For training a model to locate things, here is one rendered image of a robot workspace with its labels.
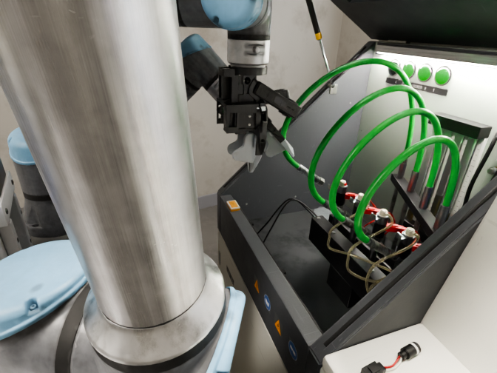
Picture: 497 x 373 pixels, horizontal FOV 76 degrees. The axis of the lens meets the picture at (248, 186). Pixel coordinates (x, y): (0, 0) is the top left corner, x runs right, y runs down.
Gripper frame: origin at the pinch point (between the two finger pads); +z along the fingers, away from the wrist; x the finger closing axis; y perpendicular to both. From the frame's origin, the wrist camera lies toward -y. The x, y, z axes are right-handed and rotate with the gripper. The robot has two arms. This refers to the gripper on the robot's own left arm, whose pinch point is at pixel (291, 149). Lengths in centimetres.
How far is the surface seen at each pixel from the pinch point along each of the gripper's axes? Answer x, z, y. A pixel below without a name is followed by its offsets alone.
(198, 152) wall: -186, -12, 51
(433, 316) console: 28.5, 35.9, 1.6
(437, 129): 12.8, 14.9, -25.0
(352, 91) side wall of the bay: -35.5, 6.2, -30.5
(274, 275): 10.6, 17.9, 23.0
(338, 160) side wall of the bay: -41.0, 23.8, -12.4
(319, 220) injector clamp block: -8.4, 23.1, 6.9
